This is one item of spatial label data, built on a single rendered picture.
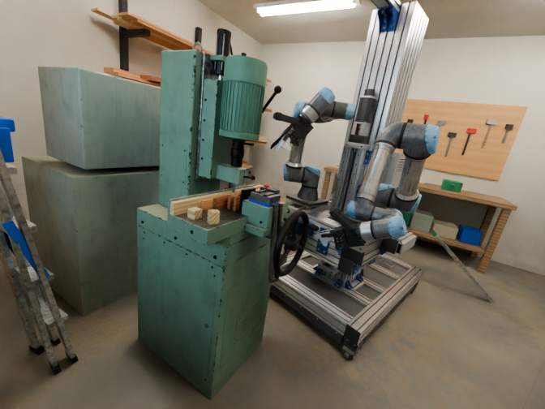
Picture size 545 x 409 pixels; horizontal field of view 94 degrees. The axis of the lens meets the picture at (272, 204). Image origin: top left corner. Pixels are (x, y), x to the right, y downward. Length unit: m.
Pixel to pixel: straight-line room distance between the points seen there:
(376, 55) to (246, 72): 1.01
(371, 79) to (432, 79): 2.57
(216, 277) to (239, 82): 0.78
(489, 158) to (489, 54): 1.26
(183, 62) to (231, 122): 0.34
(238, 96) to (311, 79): 3.71
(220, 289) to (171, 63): 0.99
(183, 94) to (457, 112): 3.66
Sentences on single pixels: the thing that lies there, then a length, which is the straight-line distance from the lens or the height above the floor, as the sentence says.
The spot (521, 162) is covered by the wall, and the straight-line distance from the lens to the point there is 4.40.
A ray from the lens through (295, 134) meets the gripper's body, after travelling 1.15.
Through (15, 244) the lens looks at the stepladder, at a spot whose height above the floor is 0.70.
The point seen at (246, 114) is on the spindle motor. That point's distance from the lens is 1.08.
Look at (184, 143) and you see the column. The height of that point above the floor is 1.14.
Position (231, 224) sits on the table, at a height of 0.89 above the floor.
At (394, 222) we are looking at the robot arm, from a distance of 1.01.
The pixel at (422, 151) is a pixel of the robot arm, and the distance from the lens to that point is 1.28.
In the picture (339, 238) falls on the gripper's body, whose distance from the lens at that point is 1.08.
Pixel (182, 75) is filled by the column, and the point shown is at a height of 1.42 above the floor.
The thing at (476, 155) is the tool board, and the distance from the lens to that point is 4.29.
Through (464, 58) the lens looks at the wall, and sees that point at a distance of 4.44.
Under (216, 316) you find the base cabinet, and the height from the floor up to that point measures 0.47.
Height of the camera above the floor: 1.25
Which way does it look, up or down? 16 degrees down
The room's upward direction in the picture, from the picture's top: 8 degrees clockwise
